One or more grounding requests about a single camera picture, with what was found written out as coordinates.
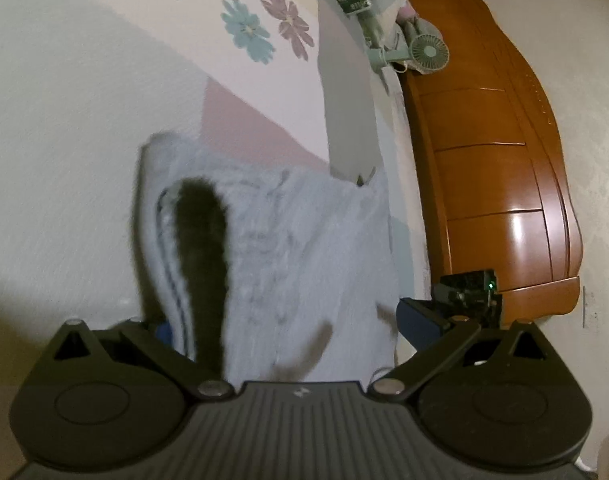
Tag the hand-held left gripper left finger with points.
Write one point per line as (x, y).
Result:
(163, 332)

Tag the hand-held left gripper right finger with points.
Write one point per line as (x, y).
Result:
(419, 324)

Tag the wooden headboard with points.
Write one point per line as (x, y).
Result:
(489, 160)

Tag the green desk fan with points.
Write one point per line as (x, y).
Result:
(419, 52)

